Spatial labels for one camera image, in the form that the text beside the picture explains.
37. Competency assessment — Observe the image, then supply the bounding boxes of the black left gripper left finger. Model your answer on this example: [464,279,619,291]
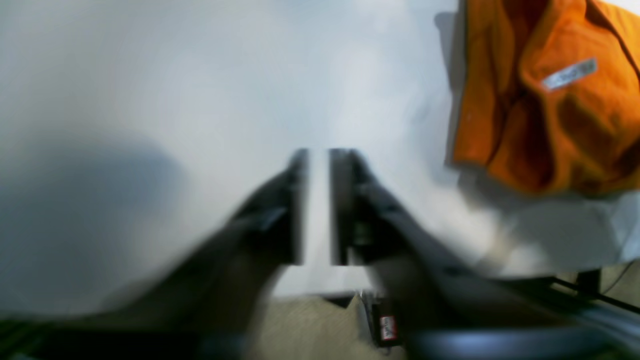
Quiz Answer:
[1,149,310,360]

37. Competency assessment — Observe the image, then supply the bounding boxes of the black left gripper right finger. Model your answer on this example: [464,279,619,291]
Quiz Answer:
[329,148,639,360]

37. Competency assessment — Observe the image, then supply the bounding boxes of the orange t-shirt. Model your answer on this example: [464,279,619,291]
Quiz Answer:
[452,0,639,196]

